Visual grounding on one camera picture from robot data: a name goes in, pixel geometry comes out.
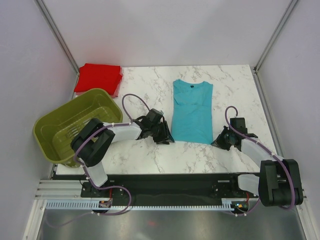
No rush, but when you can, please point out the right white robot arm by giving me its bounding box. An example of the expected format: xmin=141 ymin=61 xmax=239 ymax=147
xmin=211 ymin=117 xmax=304 ymax=209

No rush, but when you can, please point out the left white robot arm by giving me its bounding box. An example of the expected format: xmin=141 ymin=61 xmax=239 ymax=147
xmin=70 ymin=108 xmax=175 ymax=197

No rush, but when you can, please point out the olive green plastic basket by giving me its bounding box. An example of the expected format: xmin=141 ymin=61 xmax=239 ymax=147
xmin=33 ymin=88 xmax=123 ymax=168

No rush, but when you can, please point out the white slotted cable duct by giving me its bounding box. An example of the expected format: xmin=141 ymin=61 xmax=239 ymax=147
xmin=45 ymin=198 xmax=245 ymax=211

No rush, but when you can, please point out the right aluminium frame post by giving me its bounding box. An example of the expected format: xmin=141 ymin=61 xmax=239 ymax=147
xmin=253 ymin=0 xmax=300 ymax=73

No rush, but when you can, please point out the folded red t shirt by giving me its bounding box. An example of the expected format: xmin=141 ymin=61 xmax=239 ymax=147
xmin=74 ymin=63 xmax=123 ymax=98

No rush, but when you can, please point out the aluminium rail profile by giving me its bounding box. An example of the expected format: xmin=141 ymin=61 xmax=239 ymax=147
xmin=35 ymin=180 xmax=82 ymax=200

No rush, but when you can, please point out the aluminium frame post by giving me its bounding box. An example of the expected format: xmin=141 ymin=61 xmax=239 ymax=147
xmin=34 ymin=0 xmax=81 ymax=74
xmin=253 ymin=0 xmax=300 ymax=73

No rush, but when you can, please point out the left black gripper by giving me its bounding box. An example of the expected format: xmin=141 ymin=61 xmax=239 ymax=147
xmin=149 ymin=121 xmax=174 ymax=145

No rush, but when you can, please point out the teal t shirt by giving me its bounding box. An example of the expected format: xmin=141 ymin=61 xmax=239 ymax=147
xmin=171 ymin=79 xmax=213 ymax=145

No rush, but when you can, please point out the left aluminium frame post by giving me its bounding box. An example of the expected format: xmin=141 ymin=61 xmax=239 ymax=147
xmin=34 ymin=0 xmax=81 ymax=74

